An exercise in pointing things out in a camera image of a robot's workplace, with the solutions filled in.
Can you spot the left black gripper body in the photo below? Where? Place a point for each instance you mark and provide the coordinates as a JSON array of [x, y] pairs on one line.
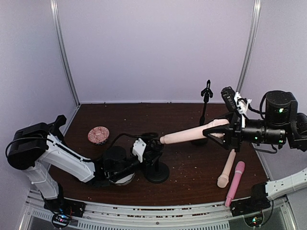
[[148, 151]]

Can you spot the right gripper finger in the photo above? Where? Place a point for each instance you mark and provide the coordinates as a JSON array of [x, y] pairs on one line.
[[225, 119], [219, 135]]

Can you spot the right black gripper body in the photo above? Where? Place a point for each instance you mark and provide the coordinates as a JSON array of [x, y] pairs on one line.
[[234, 133]]

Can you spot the short black mic stand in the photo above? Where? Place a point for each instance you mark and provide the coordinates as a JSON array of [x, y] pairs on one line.
[[154, 170]]

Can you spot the beige microphone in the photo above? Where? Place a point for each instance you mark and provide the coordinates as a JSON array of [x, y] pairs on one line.
[[223, 179], [191, 134]]

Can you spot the tall black mic stand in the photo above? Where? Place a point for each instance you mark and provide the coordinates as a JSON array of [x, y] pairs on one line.
[[206, 94], [54, 128]]

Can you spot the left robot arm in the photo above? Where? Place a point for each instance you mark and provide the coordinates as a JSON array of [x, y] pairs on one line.
[[33, 145]]

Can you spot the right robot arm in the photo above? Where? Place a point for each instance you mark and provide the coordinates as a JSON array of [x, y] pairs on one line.
[[280, 124]]

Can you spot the white scalloped dish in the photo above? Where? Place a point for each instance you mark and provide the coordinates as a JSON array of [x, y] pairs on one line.
[[124, 181]]

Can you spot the pink microphone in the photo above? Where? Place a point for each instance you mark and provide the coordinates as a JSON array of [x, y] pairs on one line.
[[240, 167]]

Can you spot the red patterned bowl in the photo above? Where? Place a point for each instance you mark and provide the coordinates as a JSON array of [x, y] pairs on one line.
[[98, 135]]

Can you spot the right circuit board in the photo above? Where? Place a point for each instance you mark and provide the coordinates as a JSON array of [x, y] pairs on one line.
[[255, 220]]

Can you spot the circuit board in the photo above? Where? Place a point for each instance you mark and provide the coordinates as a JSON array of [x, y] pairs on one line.
[[60, 220], [255, 220]]

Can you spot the left circuit board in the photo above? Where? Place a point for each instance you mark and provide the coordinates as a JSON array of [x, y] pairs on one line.
[[60, 220]]

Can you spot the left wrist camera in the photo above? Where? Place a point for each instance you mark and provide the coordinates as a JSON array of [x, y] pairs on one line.
[[138, 149]]

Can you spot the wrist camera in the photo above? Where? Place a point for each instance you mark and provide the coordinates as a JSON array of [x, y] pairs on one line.
[[138, 149], [236, 103]]

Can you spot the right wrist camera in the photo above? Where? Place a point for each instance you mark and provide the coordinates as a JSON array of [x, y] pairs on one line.
[[236, 103]]

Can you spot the right aluminium frame post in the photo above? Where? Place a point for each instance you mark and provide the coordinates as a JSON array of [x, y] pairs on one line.
[[253, 29]]

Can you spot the aluminium frame post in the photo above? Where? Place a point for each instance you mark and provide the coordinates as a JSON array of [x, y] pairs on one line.
[[63, 53], [253, 29]]

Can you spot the left aluminium frame post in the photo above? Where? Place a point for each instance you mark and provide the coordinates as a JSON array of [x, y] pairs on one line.
[[63, 53]]

